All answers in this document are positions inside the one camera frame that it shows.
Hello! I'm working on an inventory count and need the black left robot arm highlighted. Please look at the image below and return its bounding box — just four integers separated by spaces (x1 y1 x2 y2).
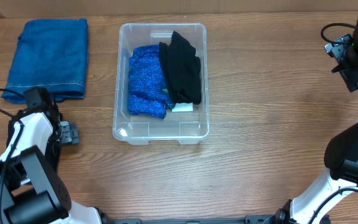
0 87 111 224

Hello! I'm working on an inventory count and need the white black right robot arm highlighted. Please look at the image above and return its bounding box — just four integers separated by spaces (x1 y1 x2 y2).
264 18 358 223

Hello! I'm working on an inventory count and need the white paper label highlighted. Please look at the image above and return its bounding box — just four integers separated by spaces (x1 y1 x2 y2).
172 103 193 113

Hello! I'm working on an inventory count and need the black cloth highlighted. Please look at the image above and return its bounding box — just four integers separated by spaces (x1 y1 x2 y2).
6 120 60 171
167 31 202 105
158 42 169 90

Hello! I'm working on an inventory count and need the clear plastic storage bin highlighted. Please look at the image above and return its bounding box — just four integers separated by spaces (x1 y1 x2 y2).
112 23 210 145

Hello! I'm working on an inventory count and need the blue denim cloth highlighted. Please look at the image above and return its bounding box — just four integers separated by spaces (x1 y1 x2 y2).
1 19 89 104

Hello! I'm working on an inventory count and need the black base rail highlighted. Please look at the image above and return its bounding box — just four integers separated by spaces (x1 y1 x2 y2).
108 215 278 224

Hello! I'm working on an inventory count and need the blue green glitter cloth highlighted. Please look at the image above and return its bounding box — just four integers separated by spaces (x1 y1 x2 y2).
127 45 175 119

